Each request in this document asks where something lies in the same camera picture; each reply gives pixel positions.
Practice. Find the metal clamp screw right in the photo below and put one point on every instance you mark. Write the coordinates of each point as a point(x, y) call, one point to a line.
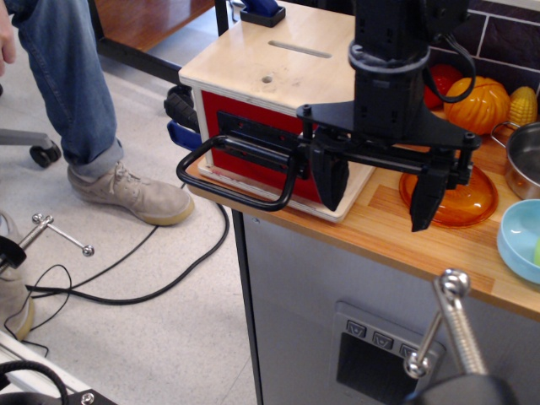
point(474, 384)

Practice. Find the black drawer handle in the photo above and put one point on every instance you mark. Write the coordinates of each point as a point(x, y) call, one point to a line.
point(258, 144)

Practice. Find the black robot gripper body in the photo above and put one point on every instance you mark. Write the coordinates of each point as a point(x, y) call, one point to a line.
point(388, 125)

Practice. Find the light blue bowl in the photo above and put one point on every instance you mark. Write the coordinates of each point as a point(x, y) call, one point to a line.
point(517, 236)

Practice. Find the blue clamp on box top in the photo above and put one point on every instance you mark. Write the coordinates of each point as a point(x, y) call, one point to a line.
point(265, 13)

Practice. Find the grey cabinet with oven panel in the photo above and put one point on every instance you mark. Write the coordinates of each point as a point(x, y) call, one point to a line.
point(332, 312)

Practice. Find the wooden box with red front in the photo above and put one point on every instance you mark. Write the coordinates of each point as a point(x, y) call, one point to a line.
point(265, 74)

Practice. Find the person's hand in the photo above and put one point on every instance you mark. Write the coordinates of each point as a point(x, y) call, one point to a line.
point(7, 39)

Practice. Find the red toy tomato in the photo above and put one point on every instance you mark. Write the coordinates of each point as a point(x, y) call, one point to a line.
point(444, 77)

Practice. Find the aluminium frame with black bracket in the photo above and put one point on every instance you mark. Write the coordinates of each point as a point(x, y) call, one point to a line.
point(29, 378)

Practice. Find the steel pot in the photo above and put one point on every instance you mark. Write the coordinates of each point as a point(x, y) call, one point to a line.
point(522, 153)

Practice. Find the green toy in bowl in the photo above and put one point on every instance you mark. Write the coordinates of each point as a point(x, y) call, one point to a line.
point(536, 254)

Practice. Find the office chair base with caster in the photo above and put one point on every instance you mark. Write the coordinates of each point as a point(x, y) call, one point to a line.
point(42, 149)

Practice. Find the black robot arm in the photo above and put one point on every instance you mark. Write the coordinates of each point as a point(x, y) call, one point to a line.
point(394, 37)

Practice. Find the yellow toy corn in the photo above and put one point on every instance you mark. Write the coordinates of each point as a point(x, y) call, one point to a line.
point(523, 106)

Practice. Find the person's leg in jeans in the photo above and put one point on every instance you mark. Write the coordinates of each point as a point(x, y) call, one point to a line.
point(59, 39)

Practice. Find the orange plastic plate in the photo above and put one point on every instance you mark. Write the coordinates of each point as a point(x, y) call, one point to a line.
point(462, 206)

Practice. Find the blue black clamp at side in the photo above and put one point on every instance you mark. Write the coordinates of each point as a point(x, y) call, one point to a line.
point(183, 126)

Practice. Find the orange toy pumpkin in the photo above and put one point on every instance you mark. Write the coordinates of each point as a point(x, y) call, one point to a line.
point(486, 106)

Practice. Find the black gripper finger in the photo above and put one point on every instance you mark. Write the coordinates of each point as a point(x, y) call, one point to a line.
point(427, 196)
point(329, 168)

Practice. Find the black table frame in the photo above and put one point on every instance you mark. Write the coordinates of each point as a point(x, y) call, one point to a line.
point(125, 31)

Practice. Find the beige sneaker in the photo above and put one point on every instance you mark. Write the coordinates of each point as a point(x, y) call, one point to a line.
point(17, 308)
point(153, 202)

